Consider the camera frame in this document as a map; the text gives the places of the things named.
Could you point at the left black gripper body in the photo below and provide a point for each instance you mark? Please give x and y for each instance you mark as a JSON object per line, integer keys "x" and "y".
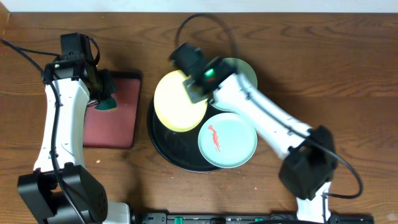
{"x": 106, "y": 88}

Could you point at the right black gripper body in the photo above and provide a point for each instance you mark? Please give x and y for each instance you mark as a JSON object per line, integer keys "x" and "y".
{"x": 210, "y": 89}

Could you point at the green yellow sponge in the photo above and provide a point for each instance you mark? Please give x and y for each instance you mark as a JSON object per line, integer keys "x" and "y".
{"x": 107, "y": 104}

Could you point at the yellow plate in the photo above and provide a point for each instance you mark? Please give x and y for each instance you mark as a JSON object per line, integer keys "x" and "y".
{"x": 173, "y": 106}

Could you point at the light blue plate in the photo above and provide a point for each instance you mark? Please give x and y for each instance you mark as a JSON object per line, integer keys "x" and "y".
{"x": 247, "y": 70}
{"x": 227, "y": 140}

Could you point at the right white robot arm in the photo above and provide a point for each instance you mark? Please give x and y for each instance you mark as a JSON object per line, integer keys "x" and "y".
{"x": 307, "y": 153}

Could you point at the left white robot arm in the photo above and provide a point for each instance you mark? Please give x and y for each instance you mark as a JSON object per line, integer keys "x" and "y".
{"x": 60, "y": 189}

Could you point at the black rectangular red-lined tray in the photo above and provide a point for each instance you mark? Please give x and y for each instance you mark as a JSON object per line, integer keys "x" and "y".
{"x": 114, "y": 128}

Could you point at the round black serving tray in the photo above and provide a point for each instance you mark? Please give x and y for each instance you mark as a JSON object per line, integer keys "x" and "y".
{"x": 180, "y": 148}

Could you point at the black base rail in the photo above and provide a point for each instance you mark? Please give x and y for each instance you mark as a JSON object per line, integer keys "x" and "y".
{"x": 163, "y": 218}

